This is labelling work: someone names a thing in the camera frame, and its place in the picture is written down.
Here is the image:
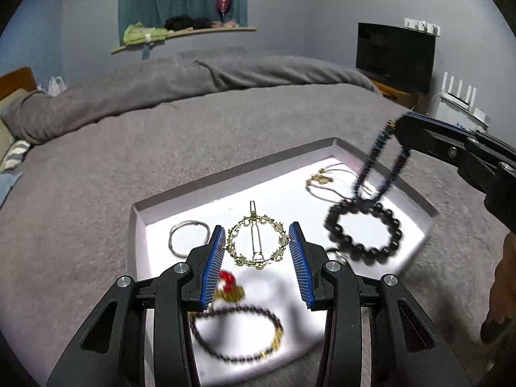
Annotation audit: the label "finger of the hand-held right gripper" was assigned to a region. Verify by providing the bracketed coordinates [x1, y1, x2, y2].
[405, 113, 490, 137]
[395, 115, 478, 168]

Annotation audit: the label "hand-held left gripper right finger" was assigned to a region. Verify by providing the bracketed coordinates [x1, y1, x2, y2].
[288, 222, 472, 387]

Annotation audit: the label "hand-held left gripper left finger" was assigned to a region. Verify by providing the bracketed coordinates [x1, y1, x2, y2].
[46, 225, 226, 387]

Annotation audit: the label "gold chain with red beads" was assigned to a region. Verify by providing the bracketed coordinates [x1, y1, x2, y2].
[212, 270, 246, 303]

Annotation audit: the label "silver bangle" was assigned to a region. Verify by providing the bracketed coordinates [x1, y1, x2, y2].
[168, 220, 211, 258]

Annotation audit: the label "small dark bead bracelet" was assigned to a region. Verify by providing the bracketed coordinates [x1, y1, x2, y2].
[189, 304, 284, 362]

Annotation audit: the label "gold round hair clip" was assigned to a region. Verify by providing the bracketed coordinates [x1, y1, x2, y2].
[225, 200, 292, 270]

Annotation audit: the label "blue bead bracelet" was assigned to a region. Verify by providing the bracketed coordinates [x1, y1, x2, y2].
[352, 119, 412, 206]

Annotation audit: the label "large dark bead bracelet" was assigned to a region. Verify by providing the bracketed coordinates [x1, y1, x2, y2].
[324, 199, 404, 264]

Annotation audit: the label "grey cardboard box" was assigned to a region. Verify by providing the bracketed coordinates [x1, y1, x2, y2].
[127, 137, 440, 387]

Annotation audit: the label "pink cord charm bracelet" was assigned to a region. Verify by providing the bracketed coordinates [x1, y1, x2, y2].
[305, 163, 388, 202]

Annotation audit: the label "person's right hand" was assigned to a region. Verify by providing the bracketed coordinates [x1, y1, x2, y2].
[480, 232, 516, 345]

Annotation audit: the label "white router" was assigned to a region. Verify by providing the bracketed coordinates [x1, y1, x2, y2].
[439, 72, 490, 124]

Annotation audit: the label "wooden desk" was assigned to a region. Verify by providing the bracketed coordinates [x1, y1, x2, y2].
[369, 78, 420, 109]

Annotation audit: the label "black monitor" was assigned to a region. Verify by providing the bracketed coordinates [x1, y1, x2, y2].
[355, 22, 437, 93]

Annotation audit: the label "grey bed blanket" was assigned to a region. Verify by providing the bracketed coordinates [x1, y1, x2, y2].
[0, 84, 516, 387]

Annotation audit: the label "folded grey duvet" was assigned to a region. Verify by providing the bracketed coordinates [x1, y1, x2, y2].
[0, 50, 382, 146]

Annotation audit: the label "blue quilt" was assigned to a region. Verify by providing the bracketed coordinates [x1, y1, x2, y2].
[0, 171, 23, 210]

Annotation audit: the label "striped pillow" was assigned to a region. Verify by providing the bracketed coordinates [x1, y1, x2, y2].
[0, 139, 31, 174]

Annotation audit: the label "wooden window sill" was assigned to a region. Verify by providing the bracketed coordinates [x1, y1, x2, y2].
[111, 27, 256, 54]

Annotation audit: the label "white plastic bag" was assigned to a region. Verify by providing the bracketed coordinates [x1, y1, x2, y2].
[47, 76, 67, 96]

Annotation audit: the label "green cloth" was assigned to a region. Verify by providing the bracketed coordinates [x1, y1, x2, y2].
[123, 22, 168, 45]

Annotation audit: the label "black cloth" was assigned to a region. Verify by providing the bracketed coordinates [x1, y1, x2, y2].
[164, 15, 213, 32]

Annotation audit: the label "olive pillow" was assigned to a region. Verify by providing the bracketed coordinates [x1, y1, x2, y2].
[0, 89, 33, 162]

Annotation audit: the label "wooden headboard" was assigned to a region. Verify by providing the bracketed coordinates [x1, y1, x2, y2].
[0, 67, 38, 101]

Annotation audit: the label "white wall hooks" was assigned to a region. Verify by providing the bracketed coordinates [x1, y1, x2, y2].
[404, 18, 441, 35]

